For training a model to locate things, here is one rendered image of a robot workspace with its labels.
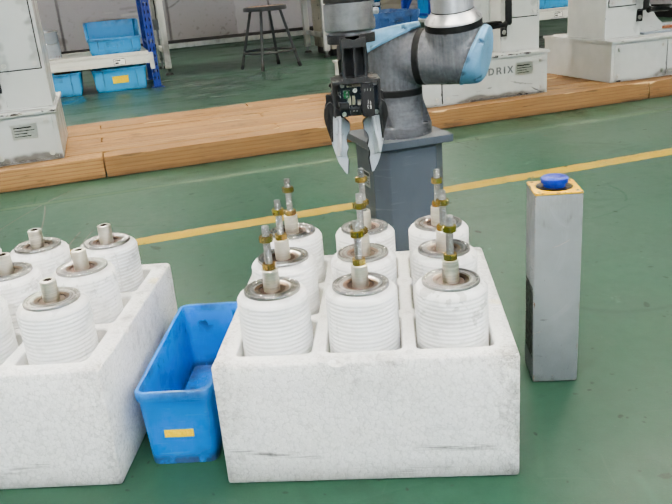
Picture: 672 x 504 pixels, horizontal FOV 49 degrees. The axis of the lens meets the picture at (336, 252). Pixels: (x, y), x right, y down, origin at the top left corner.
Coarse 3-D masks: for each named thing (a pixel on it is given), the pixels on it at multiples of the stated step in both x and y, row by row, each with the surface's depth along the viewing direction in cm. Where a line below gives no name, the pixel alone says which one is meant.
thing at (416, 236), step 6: (414, 222) 121; (462, 222) 119; (414, 228) 119; (456, 228) 117; (462, 228) 117; (468, 228) 119; (414, 234) 118; (420, 234) 117; (426, 234) 116; (432, 234) 116; (456, 234) 116; (462, 234) 116; (468, 234) 119; (414, 240) 118; (420, 240) 117; (426, 240) 116; (468, 240) 119; (414, 246) 118
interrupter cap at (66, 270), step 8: (64, 264) 114; (72, 264) 114; (96, 264) 114; (104, 264) 113; (56, 272) 111; (64, 272) 111; (72, 272) 111; (80, 272) 111; (88, 272) 110; (96, 272) 111
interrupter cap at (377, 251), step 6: (348, 246) 112; (372, 246) 111; (378, 246) 111; (384, 246) 110; (342, 252) 110; (348, 252) 110; (372, 252) 110; (378, 252) 109; (384, 252) 108; (342, 258) 107; (348, 258) 107; (366, 258) 107; (372, 258) 106; (378, 258) 106
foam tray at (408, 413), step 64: (320, 320) 106; (256, 384) 96; (320, 384) 95; (384, 384) 95; (448, 384) 94; (512, 384) 94; (256, 448) 99; (320, 448) 99; (384, 448) 98; (448, 448) 97; (512, 448) 97
